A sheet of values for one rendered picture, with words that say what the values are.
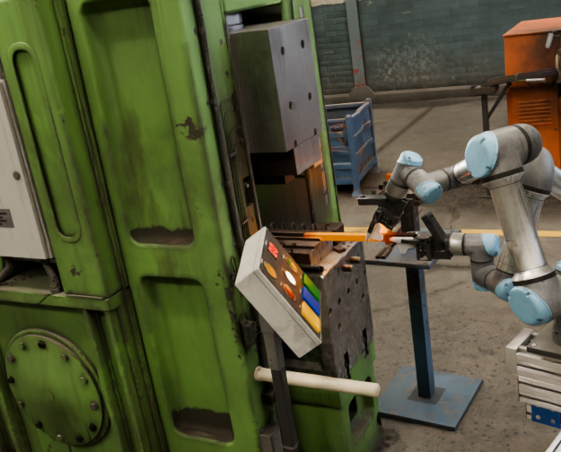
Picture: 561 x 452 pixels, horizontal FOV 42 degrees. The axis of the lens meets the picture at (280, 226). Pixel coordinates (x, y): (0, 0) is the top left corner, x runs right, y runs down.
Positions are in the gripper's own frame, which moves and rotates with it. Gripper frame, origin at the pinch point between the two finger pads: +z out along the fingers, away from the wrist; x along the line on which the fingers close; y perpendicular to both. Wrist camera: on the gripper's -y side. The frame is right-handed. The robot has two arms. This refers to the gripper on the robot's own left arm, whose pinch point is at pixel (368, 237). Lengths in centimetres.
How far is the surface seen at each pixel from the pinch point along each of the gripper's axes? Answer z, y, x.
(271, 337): 12, -4, -60
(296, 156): -20.1, -31.9, -10.8
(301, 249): 13.0, -18.7, -8.9
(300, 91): -38, -42, -1
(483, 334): 83, 58, 115
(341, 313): 30.8, 3.7, -5.4
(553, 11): 22, -34, 756
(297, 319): -7, 4, -70
